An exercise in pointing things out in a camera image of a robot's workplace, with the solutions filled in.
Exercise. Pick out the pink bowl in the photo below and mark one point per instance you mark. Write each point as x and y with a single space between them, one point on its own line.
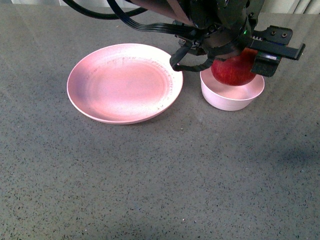
229 98

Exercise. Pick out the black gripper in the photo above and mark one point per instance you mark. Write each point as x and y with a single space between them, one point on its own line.
222 29

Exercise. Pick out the pink plate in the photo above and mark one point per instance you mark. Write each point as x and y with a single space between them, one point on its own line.
124 84

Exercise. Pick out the red apple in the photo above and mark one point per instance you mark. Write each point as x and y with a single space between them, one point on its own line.
235 71

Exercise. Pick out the robot arm with brown sleeve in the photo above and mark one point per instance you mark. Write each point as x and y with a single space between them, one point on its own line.
169 8

